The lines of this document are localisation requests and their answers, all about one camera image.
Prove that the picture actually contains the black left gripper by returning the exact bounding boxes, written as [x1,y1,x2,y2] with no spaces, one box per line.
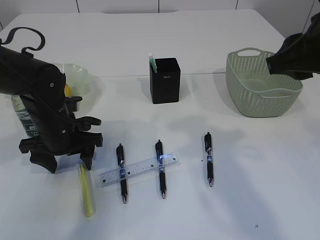
[19,99,103,174]

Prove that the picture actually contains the yellow pen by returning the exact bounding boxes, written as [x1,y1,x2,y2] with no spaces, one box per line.
[78,163,96,218]

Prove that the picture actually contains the clear water bottle green label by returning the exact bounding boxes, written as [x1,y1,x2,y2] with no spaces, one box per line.
[11,95,39,138]

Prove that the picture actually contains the yellow pear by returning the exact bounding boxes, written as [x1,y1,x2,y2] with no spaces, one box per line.
[64,83,73,98]

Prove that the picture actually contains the mint green pen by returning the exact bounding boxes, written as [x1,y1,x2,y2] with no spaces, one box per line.
[148,53,158,73]

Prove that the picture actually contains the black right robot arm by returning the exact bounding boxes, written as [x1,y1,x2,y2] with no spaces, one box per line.
[266,13,320,81]

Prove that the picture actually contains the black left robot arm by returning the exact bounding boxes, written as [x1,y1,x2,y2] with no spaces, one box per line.
[0,27,103,173]

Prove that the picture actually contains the transparent plastic ruler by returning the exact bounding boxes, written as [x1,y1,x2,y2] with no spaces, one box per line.
[97,153,180,188]

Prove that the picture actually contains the left black gel pen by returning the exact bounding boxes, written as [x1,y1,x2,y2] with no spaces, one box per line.
[116,143,128,204]

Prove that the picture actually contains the black gel pen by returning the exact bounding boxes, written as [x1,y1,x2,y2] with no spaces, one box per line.
[155,139,167,199]
[204,132,214,187]
[116,143,128,204]

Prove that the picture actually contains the green wavy glass plate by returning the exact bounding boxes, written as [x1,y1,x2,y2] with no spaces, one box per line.
[54,63,93,97]

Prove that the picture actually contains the middle black gel pen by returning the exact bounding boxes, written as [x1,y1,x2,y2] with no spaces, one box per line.
[155,139,167,199]

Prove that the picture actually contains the black square pen holder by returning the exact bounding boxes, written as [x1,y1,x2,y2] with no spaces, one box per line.
[149,57,181,104]

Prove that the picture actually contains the right black gel pen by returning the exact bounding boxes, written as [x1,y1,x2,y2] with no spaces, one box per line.
[204,132,214,187]

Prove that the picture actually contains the green plastic woven basket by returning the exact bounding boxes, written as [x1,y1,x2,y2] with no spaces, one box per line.
[225,47,303,118]

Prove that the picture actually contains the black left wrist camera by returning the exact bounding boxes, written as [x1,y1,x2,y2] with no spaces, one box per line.
[64,96,83,112]

